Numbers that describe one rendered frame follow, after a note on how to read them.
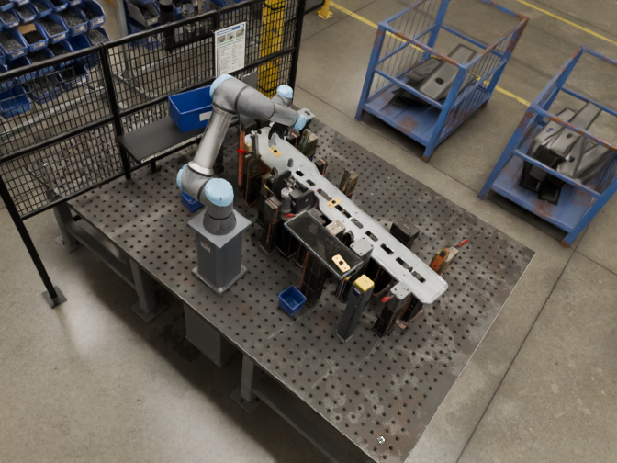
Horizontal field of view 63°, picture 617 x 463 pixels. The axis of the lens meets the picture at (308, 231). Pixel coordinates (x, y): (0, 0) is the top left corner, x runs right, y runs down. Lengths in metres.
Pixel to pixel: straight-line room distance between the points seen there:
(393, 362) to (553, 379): 1.47
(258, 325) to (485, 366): 1.65
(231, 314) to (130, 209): 0.87
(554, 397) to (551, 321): 0.58
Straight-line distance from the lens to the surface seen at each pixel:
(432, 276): 2.47
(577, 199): 4.71
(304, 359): 2.44
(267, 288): 2.61
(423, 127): 4.70
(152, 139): 2.86
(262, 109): 2.10
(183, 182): 2.24
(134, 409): 3.12
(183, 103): 2.98
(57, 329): 3.44
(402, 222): 2.59
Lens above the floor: 2.90
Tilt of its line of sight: 50 degrees down
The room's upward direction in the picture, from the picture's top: 12 degrees clockwise
